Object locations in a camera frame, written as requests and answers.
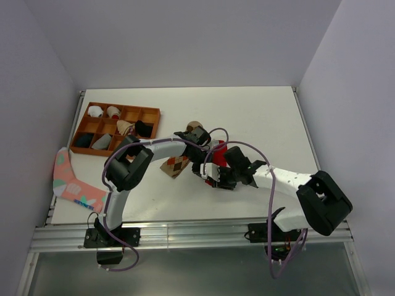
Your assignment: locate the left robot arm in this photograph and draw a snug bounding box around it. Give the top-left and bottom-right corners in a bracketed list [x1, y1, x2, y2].
[94, 126, 210, 246]

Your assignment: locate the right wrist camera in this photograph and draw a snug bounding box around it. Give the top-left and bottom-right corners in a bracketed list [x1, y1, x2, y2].
[200, 163, 220, 182]

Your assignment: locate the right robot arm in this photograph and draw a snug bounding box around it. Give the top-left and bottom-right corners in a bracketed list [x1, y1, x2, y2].
[200, 146, 353, 241]

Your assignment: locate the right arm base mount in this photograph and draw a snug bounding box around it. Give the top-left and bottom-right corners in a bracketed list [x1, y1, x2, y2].
[244, 223, 301, 261]

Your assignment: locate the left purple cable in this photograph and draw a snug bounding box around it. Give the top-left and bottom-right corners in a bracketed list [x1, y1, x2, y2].
[101, 126, 230, 273]

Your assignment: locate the brown argyle sock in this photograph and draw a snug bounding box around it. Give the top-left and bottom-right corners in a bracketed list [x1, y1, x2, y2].
[160, 121, 203, 179]

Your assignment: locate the beige red rolled sock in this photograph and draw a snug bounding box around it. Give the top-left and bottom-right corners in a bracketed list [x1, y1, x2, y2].
[107, 105, 121, 120]

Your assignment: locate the orange compartment tray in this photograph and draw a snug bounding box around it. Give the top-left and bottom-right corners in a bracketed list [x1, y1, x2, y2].
[70, 102, 160, 157]

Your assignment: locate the pink patterned sock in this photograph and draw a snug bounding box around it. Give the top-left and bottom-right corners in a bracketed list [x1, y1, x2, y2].
[52, 147, 107, 213]

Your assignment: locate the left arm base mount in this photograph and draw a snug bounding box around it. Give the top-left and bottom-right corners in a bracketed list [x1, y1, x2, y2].
[83, 227, 141, 265]

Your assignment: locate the grey rolled sock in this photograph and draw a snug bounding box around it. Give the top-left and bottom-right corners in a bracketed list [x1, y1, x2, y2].
[91, 134, 112, 150]

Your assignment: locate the white rolled sock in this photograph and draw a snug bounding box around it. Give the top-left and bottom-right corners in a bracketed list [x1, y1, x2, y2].
[87, 105, 104, 118]

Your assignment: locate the dark teal rolled sock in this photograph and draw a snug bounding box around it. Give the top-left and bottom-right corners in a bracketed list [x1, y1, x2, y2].
[74, 133, 94, 148]

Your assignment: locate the aluminium frame rail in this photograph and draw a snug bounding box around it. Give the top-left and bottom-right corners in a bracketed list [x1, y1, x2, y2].
[29, 215, 354, 252]

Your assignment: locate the black rolled sock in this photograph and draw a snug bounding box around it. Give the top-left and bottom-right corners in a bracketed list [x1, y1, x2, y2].
[135, 120, 153, 138]

